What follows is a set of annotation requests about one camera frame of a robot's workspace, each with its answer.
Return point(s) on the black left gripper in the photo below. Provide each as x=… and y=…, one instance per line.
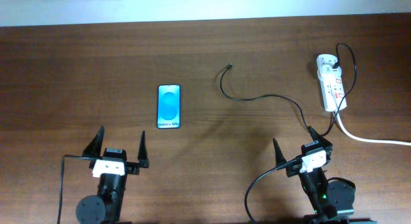
x=133, y=169

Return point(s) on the white power strip red switches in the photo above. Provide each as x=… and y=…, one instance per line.
x=333, y=94

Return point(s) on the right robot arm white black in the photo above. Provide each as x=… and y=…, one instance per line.
x=331, y=198

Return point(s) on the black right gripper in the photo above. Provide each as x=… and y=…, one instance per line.
x=326, y=146

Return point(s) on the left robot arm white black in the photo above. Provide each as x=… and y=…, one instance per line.
x=105, y=205

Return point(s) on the white USB charger adapter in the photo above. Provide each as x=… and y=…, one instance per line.
x=328, y=67

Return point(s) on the blue Galaxy smartphone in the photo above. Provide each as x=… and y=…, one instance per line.
x=168, y=106

